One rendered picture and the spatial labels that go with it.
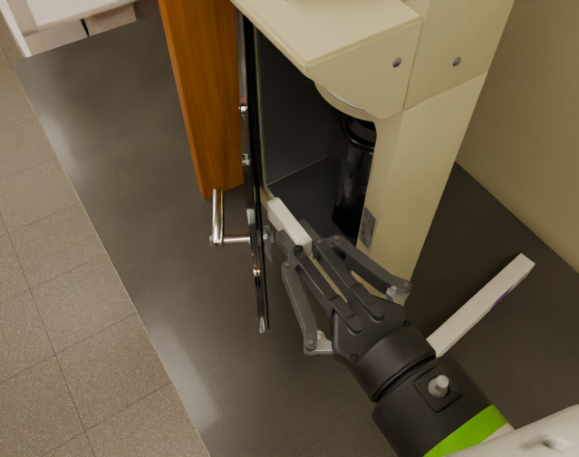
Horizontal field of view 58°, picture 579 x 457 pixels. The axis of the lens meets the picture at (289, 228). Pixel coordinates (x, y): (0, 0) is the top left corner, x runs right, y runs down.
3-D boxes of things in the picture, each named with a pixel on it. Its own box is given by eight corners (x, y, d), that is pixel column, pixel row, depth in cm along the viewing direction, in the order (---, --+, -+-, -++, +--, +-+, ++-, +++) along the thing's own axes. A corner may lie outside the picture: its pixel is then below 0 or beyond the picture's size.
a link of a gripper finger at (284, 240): (309, 268, 56) (285, 282, 55) (284, 236, 58) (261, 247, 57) (309, 261, 55) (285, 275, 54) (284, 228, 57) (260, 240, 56)
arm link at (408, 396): (399, 481, 48) (472, 425, 51) (425, 451, 39) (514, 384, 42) (359, 423, 51) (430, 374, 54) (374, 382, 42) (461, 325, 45)
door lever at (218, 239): (250, 194, 73) (249, 182, 71) (253, 252, 67) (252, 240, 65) (211, 197, 73) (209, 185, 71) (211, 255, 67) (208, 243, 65)
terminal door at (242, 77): (256, 187, 99) (241, -16, 67) (265, 337, 82) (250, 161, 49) (253, 187, 99) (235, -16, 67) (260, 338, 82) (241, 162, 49)
